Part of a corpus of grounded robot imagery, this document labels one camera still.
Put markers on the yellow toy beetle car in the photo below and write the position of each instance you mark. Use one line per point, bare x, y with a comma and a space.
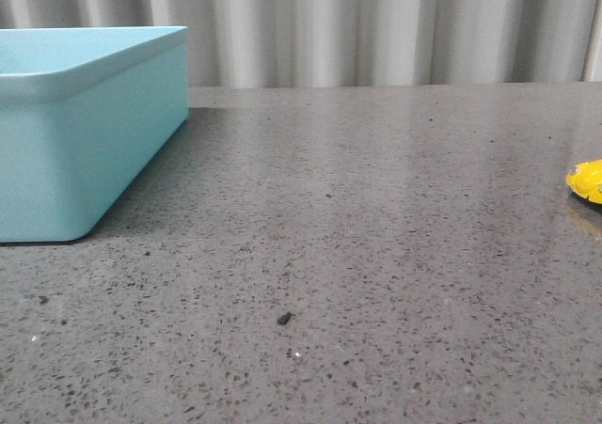
585, 180

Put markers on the small black debris piece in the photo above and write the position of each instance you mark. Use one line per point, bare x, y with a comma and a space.
284, 318

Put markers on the light blue plastic box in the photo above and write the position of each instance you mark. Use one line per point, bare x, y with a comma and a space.
83, 110

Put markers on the grey pleated curtain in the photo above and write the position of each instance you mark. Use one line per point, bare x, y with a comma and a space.
315, 43

